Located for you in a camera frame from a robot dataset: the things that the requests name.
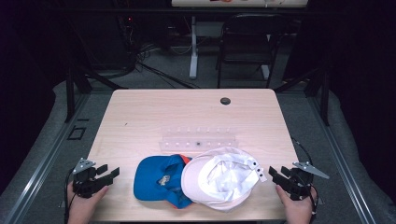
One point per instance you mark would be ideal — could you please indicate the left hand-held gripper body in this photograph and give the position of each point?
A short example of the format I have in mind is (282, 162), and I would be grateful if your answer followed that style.
(83, 183)

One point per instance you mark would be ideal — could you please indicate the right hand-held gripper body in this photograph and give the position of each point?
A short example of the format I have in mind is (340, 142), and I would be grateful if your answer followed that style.
(300, 183)

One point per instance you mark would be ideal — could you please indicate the blue and orange cap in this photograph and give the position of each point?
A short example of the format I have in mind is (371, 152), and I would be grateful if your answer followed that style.
(152, 183)

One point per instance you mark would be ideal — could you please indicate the white cap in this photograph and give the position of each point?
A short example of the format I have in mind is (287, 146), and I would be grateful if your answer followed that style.
(218, 183)

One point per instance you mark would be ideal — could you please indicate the clear acrylic peg rack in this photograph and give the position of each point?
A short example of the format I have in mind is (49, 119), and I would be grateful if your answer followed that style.
(199, 137)

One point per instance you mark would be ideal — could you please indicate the person's left hand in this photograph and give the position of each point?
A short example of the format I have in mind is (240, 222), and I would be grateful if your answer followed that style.
(81, 205)

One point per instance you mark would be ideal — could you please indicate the person's right hand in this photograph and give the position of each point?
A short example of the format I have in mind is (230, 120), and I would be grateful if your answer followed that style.
(295, 210)

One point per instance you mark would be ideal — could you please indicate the black round table grommet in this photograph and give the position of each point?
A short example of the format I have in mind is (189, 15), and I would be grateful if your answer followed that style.
(225, 100)

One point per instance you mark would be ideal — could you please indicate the black folding chair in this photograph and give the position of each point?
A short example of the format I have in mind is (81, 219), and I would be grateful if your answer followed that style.
(249, 46)

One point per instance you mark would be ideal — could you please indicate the white desk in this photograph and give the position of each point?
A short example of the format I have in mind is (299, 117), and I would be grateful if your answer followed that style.
(193, 46)

